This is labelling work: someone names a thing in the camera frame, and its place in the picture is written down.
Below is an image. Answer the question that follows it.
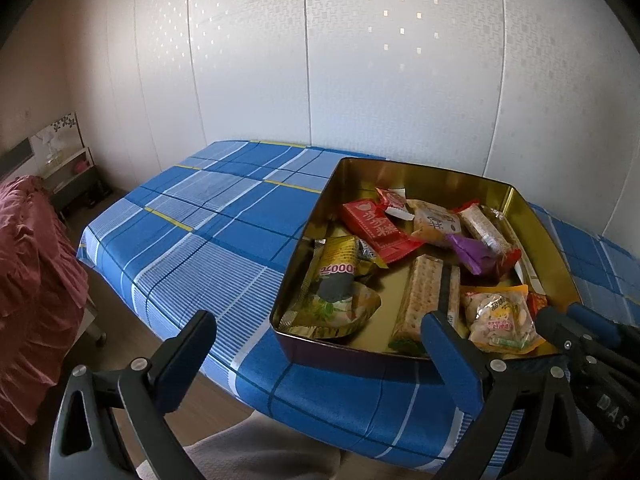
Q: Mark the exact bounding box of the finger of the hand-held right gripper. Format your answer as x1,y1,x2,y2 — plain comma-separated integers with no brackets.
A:
566,301,640,348
536,305,598,363

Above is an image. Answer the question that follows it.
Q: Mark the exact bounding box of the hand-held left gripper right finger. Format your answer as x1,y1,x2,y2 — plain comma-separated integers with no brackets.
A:
421,310,601,480

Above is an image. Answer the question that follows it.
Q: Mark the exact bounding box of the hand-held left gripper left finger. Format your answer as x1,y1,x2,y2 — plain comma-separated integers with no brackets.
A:
47,309,217,480

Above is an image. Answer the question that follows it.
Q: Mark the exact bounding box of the orange candy bag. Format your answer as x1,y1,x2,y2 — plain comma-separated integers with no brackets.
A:
460,284,548,356

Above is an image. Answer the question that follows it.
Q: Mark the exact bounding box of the clear cracker sleeve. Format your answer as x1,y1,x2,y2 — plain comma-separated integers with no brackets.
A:
390,254,461,353

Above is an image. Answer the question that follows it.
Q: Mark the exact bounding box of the gold tin box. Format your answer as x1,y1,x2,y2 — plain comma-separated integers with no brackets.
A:
269,157,585,378

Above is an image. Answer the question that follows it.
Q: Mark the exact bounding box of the purple snack packet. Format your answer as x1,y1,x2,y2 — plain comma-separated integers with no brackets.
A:
445,234,496,277

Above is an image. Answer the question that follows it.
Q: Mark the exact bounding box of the long rice cracker packet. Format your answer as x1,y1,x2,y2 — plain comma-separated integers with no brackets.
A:
452,201,521,261

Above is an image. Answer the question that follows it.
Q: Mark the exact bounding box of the beige pastry packet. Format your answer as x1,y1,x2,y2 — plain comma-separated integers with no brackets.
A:
407,200,466,248

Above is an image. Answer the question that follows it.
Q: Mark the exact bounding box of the yellow snack packet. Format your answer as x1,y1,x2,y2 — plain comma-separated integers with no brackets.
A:
282,235,383,343

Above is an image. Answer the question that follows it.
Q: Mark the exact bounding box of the large red snack packet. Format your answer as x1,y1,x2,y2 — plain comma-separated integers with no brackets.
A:
341,199,425,268

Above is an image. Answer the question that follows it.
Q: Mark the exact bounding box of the small red snack packet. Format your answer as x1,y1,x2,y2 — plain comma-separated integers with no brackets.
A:
375,187,416,221

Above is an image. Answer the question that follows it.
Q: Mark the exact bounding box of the metal bed leg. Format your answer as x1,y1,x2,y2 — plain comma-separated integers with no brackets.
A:
82,305,108,346

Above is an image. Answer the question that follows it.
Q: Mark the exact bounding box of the blue plaid tablecloth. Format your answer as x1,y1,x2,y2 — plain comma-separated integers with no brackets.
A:
75,140,640,471

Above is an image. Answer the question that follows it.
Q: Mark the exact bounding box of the pink bed cover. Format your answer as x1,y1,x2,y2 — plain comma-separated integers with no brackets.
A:
0,175,91,441

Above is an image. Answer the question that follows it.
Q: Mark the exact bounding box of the grey nightstand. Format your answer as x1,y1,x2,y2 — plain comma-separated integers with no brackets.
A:
40,147,108,216

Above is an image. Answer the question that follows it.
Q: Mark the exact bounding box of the white patterned headboard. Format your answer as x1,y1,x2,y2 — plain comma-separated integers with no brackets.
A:
27,112,81,171

